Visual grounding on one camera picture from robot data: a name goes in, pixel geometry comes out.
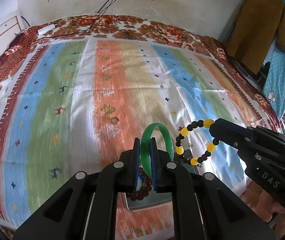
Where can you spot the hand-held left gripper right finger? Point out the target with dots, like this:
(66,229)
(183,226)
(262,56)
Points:
(153,165)

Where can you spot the striped colourful mat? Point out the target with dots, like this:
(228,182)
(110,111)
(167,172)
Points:
(57,92)

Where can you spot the white charger block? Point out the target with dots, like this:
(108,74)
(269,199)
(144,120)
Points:
(46,29)

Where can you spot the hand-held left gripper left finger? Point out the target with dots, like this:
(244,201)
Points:
(137,165)

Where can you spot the brown hanging garment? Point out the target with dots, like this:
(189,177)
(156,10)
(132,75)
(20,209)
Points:
(255,30)

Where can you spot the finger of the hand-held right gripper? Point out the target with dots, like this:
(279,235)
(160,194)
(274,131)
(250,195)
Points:
(235,127)
(227,137)

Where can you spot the green jade bangle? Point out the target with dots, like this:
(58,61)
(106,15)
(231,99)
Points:
(168,140)

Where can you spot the silver metal tin box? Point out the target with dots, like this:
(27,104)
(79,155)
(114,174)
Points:
(142,205)

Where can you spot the blue rabbit print curtain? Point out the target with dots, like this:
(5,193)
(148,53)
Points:
(282,67)

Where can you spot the white headboard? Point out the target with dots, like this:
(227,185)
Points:
(0,32)

